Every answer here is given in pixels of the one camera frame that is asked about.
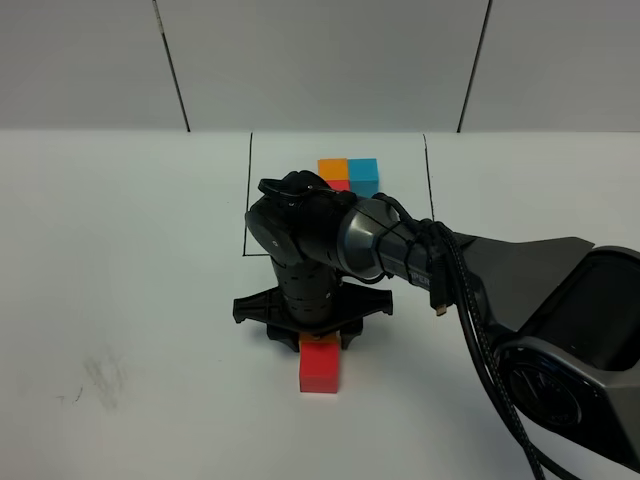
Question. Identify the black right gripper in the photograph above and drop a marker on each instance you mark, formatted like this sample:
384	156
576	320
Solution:
312	298

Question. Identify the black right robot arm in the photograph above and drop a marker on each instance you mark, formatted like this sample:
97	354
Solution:
552	326

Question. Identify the red template cube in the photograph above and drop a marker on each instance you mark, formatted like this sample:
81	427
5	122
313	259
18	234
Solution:
339	185

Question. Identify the orange template cube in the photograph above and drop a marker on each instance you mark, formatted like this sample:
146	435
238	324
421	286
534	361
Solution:
333	169

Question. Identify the blue template cube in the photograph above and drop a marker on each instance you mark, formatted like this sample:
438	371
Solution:
363	176

